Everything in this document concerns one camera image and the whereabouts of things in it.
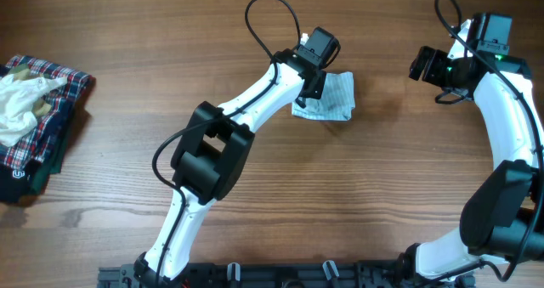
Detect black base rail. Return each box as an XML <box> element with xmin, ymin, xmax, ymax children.
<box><xmin>96</xmin><ymin>260</ymin><xmax>475</xmax><ymax>288</ymax></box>

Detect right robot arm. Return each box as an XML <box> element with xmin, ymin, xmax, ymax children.
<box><xmin>395</xmin><ymin>13</ymin><xmax>543</xmax><ymax>286</ymax></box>

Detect dark green folded garment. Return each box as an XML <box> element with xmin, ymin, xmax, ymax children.
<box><xmin>29</xmin><ymin>121</ymin><xmax>72</xmax><ymax>195</ymax></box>

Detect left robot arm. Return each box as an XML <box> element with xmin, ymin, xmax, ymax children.
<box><xmin>134</xmin><ymin>27</ymin><xmax>340</xmax><ymax>287</ymax></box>

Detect red blue plaid shirt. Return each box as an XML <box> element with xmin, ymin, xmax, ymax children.
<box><xmin>1</xmin><ymin>54</ymin><xmax>94</xmax><ymax>170</ymax></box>

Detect light blue striped baby pants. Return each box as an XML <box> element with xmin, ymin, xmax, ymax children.
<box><xmin>292</xmin><ymin>71</ymin><xmax>355</xmax><ymax>121</ymax></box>

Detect olive green garment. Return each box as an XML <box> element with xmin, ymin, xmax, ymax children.
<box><xmin>8</xmin><ymin>64</ymin><xmax>52</xmax><ymax>118</ymax></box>

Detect navy blue folded garment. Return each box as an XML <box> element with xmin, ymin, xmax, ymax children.
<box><xmin>0</xmin><ymin>96</ymin><xmax>73</xmax><ymax>205</ymax></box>

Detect white baby garment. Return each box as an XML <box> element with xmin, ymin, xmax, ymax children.
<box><xmin>1</xmin><ymin>74</ymin><xmax>67</xmax><ymax>147</ymax></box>

